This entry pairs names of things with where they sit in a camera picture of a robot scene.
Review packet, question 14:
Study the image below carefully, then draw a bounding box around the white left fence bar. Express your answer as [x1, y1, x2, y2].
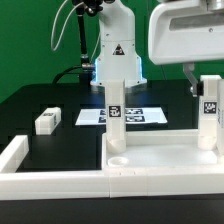
[0, 135, 29, 174]

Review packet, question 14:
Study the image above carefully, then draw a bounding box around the white fence bar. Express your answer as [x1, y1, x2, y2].
[0, 135, 29, 174]
[0, 166, 224, 200]

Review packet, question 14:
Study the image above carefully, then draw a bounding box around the white cable loop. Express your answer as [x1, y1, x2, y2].
[50, 0, 101, 55]

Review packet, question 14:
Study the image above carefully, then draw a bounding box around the marker tag sheet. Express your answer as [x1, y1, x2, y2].
[76, 107, 167, 125]

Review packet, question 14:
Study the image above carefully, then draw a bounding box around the white desk tabletop tray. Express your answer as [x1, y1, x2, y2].
[101, 129, 224, 176]

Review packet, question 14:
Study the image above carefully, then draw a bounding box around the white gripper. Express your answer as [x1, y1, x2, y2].
[148, 0, 224, 97]

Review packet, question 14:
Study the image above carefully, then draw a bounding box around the black cable on table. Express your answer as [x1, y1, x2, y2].
[52, 65, 91, 84]

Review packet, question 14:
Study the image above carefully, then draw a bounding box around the white front fence bar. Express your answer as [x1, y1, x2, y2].
[0, 166, 224, 200]

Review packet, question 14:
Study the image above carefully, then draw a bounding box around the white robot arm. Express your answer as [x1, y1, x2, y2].
[92, 0, 224, 96]

